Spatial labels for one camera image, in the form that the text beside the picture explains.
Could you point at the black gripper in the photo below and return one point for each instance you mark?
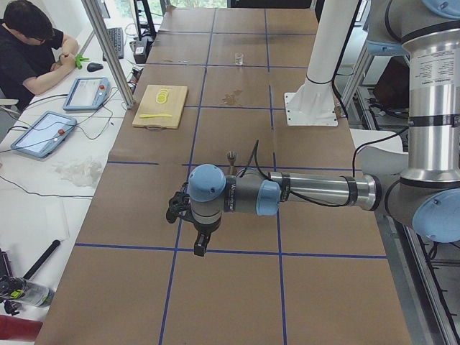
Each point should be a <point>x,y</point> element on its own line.
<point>203,228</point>

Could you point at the steel jigger measuring cup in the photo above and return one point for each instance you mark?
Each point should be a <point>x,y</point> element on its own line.
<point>231,157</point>

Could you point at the yellow plastic knife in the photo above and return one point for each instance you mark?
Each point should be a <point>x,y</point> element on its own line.
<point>157,115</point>

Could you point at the crumpled white tissue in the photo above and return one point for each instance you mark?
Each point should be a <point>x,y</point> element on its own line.
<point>84,172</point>

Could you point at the bamboo cutting board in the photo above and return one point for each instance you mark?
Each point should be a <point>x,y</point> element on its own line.
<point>173,105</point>

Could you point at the clear water bottle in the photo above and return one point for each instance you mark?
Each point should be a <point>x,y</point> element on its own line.
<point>21,290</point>

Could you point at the teach pendant far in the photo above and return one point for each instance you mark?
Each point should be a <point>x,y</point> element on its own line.
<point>87,94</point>

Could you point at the teach pendant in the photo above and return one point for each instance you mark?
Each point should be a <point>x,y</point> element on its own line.
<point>45,135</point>
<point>87,94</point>

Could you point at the teach pendant near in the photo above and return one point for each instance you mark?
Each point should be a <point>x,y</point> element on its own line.
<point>45,135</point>

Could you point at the white chair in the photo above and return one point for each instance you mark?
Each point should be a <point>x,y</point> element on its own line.
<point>382,158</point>

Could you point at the black computer mouse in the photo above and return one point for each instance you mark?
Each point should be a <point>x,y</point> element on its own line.
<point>93,67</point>

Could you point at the green plastic part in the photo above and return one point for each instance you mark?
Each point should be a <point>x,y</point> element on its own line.
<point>79,60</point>

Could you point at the black keyboard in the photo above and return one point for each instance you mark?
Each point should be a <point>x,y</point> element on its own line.
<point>116,38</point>

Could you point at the seated person black shirt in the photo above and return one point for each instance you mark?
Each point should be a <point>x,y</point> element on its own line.
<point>35,57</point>

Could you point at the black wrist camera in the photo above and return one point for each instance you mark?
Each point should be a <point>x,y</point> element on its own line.
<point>179,206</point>

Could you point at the black handle tool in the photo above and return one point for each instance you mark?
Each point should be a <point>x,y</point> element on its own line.
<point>42,259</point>

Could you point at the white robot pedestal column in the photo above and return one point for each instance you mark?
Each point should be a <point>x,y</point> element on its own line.
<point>313,103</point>

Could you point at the aluminium frame post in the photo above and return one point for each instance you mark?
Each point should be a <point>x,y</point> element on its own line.
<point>100,30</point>

